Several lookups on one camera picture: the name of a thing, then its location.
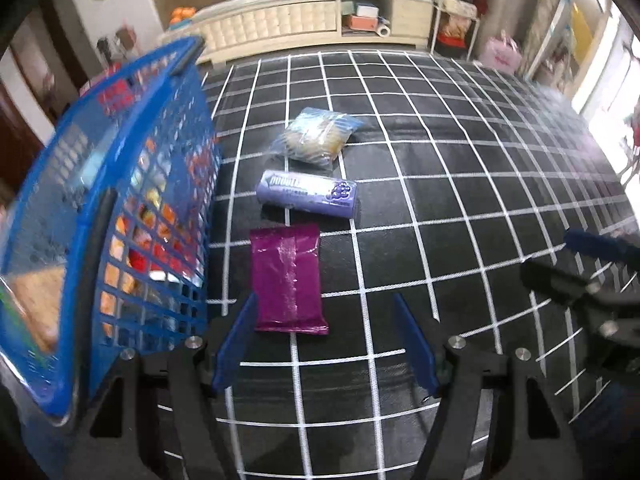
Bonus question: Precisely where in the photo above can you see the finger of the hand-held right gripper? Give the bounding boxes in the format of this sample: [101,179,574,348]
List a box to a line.
[564,229,640,266]
[521,259,640,348]

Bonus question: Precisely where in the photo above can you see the purple foil snack packet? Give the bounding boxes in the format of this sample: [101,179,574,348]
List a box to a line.
[249,224,331,336]

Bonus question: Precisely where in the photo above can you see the black white checkered cloth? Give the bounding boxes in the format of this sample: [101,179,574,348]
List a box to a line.
[150,49,640,480]

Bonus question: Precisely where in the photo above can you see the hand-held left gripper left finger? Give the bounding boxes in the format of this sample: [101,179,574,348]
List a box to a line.
[87,294,260,480]

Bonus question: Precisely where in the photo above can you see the large printed bag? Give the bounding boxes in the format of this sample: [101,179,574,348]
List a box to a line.
[435,10,476,56]

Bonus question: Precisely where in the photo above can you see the clear bag of cookies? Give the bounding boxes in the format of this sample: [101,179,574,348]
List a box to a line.
[270,107,368,166]

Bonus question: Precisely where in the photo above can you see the pink bag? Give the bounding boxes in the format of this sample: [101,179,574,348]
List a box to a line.
[477,35,523,73]

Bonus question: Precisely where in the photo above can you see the red cardboard box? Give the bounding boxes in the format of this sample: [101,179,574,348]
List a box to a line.
[95,82,136,116]

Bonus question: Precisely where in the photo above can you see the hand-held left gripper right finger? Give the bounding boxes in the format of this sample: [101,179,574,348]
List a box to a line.
[394,294,583,480]

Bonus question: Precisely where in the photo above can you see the lavender cookie roll packet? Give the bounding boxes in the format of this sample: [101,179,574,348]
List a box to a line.
[256,170,362,218]

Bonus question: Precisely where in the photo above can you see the blue plastic mesh basket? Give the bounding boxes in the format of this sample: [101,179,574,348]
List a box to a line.
[0,36,223,423]

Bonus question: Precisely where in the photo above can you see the orange snack packet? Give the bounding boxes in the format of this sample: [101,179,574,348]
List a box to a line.
[102,200,201,286]

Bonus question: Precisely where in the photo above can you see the brown clear snack packet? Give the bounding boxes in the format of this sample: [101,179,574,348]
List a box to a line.
[7,265,68,356]

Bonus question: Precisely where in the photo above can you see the red and yellow snack packet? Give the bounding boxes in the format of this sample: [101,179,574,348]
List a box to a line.
[140,135,216,201]

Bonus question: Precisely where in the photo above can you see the white low cabinet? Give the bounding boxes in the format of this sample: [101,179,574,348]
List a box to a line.
[159,0,435,65]

